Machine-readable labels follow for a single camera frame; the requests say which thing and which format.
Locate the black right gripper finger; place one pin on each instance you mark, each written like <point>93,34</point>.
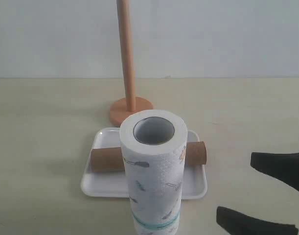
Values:
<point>236,223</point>
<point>284,167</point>

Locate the orange paper towel holder stand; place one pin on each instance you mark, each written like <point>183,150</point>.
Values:
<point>131,103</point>

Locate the brown cardboard tube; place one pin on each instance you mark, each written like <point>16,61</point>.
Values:
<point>111,159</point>

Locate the white patterned paper towel roll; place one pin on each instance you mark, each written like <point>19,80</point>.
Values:
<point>153,145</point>

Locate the white rectangular plastic tray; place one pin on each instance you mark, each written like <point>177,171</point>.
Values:
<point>113,184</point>

